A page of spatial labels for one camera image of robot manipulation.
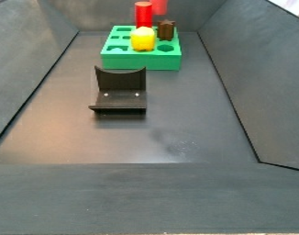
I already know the brown star block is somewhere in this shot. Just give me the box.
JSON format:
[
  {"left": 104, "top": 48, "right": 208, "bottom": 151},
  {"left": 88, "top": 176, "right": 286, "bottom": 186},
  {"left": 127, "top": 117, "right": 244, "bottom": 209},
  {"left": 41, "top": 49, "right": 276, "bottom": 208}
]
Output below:
[{"left": 158, "top": 19, "right": 175, "bottom": 41}]

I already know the yellow rounded block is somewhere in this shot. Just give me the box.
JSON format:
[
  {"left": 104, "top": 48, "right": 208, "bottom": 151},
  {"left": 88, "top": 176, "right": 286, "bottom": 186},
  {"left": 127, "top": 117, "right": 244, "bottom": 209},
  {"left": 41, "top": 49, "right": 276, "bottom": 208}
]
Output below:
[{"left": 130, "top": 27, "right": 156, "bottom": 51}]

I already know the green shape sorter board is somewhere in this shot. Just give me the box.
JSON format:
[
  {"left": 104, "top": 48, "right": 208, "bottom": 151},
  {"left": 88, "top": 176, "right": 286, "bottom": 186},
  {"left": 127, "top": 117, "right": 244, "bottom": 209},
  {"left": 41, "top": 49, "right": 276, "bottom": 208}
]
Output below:
[{"left": 100, "top": 26, "right": 182, "bottom": 71}]

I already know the large red cylinder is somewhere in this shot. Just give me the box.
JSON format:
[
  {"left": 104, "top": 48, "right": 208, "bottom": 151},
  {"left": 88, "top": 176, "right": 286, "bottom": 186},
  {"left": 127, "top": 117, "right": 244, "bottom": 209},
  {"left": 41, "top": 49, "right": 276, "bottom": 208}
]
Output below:
[{"left": 135, "top": 1, "right": 152, "bottom": 28}]

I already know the black curved holder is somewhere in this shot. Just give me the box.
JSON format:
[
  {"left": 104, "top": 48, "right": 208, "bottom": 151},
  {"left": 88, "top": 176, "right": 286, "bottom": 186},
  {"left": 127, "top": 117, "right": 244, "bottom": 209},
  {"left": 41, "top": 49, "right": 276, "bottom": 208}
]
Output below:
[{"left": 88, "top": 66, "right": 147, "bottom": 112}]

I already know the slim red oval peg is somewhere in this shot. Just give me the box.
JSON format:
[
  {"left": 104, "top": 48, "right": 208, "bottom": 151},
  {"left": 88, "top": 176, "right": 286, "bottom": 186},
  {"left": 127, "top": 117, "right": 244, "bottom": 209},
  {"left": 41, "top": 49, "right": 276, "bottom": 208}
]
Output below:
[{"left": 151, "top": 0, "right": 168, "bottom": 16}]

